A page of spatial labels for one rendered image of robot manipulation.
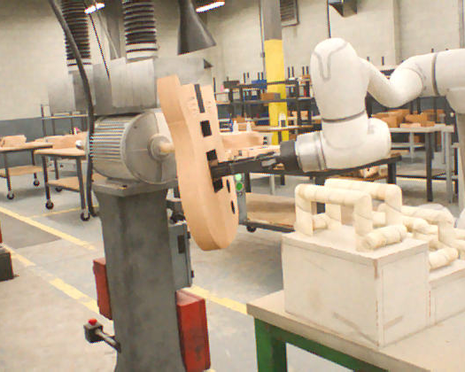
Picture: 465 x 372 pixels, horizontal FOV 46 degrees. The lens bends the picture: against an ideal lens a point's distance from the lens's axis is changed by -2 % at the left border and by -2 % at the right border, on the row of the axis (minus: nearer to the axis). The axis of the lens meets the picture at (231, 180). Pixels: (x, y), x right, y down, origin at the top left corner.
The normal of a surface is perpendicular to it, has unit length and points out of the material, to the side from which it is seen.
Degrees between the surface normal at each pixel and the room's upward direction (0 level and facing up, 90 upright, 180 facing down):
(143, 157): 93
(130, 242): 90
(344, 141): 100
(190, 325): 90
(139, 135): 85
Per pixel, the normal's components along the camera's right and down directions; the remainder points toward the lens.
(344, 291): -0.83, 0.14
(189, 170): -0.28, -0.34
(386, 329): 0.54, 0.07
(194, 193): -0.23, -0.02
